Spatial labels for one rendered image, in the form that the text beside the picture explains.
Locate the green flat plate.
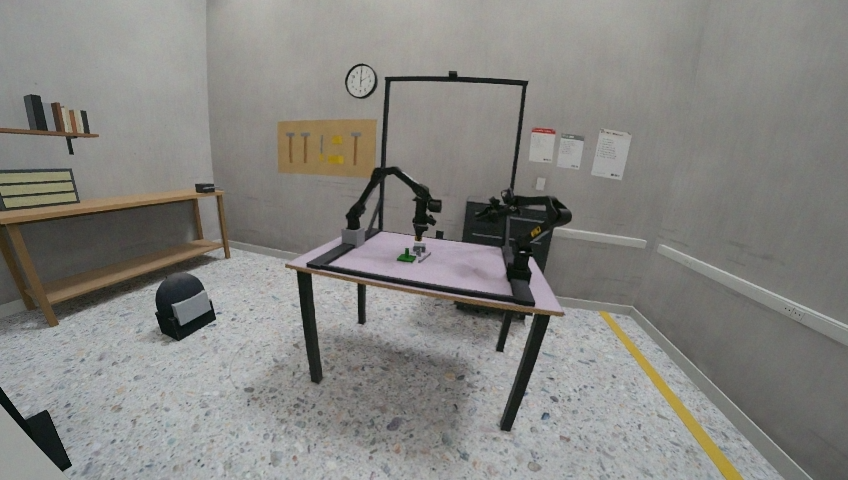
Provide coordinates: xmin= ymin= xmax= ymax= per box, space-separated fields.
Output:
xmin=397 ymin=248 xmax=416 ymax=263

